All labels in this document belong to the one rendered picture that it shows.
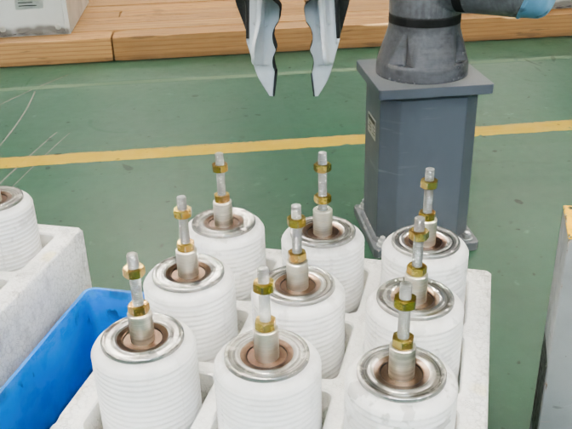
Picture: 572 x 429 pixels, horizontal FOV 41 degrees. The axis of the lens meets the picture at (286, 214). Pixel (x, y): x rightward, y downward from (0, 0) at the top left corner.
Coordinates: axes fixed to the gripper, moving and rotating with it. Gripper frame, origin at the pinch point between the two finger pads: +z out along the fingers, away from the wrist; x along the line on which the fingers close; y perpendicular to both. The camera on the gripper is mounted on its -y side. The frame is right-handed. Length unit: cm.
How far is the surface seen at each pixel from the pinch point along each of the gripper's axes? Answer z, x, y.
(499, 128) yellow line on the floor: 47, 40, -115
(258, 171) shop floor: 47, -16, -86
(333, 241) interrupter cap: 21.1, 3.3, -8.2
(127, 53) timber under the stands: 45, -70, -177
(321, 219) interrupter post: 19.1, 1.9, -9.7
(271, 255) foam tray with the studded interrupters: 28.5, -4.9, -17.5
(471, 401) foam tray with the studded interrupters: 28.4, 16.8, 9.2
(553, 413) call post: 36.3, 27.1, 1.2
